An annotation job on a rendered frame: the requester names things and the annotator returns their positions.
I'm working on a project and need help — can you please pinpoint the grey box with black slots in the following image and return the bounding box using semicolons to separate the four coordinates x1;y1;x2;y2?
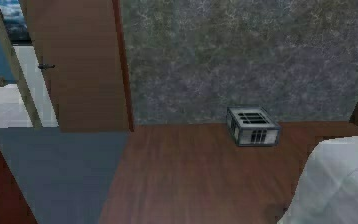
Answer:
225;106;282;148

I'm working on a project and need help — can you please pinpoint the brown wooden room door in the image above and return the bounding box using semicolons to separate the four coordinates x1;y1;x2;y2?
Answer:
19;0;135;133

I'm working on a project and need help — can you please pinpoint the blue framed wall picture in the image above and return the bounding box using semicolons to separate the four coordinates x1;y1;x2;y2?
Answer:
0;0;33;44

